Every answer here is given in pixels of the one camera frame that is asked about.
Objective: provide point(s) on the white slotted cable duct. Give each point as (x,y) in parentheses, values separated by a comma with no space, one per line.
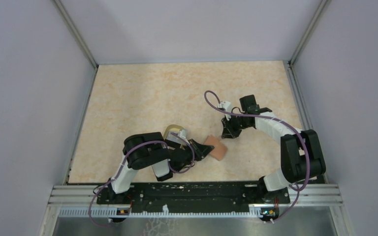
(114,212)

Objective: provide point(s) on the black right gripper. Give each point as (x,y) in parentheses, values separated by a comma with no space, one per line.
(229,132)

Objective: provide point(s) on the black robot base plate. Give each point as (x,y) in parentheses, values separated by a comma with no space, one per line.
(193,197)

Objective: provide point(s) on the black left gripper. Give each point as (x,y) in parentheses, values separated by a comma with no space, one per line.
(201,151)

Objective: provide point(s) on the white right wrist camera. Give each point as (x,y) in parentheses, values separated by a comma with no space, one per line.
(225,106)

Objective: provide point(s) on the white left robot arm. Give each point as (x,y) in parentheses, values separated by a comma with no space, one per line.
(169,155)

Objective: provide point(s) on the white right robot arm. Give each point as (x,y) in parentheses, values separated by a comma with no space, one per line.
(301,153)

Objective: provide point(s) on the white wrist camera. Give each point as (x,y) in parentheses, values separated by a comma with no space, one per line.
(182,133)
(225,106)

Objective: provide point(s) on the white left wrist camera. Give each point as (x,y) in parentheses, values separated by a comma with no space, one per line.
(182,133)

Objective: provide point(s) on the beige oval tray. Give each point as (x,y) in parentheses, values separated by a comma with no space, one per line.
(170,133)

